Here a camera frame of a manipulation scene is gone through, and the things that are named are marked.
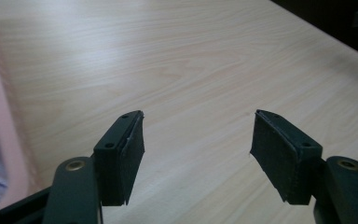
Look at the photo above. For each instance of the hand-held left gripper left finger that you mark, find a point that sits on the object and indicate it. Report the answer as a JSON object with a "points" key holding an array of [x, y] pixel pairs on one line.
{"points": [[118, 161]]}

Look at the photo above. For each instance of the pink plastic basket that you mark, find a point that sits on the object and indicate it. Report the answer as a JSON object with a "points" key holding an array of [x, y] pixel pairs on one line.
{"points": [[4, 130]]}

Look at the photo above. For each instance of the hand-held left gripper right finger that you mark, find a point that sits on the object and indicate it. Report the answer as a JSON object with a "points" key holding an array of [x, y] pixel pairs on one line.
{"points": [[286, 161]]}

